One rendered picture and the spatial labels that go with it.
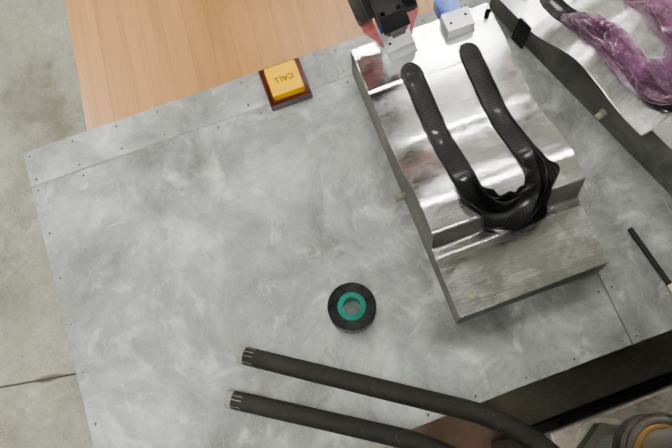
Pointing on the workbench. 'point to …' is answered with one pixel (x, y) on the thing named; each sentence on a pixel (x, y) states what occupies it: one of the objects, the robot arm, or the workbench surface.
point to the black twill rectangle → (521, 32)
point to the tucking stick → (650, 258)
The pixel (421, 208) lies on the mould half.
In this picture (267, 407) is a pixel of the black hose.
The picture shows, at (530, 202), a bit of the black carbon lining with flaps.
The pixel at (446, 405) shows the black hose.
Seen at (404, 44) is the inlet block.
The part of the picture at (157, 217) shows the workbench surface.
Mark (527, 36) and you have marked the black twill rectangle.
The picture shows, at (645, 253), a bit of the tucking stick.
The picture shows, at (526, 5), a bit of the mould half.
